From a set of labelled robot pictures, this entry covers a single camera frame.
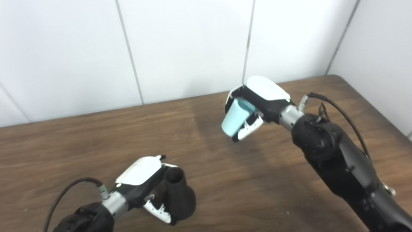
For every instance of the light blue cylinder cup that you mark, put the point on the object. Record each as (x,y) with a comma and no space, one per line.
(233,120)

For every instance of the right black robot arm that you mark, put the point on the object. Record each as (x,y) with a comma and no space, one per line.
(341,158)

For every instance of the black funnel-shaped nozzle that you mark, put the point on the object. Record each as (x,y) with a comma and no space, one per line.
(178,196)

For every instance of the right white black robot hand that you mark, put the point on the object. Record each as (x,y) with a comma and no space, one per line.
(267,96)

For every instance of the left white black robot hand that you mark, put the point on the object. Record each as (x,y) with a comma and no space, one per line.
(140,175)

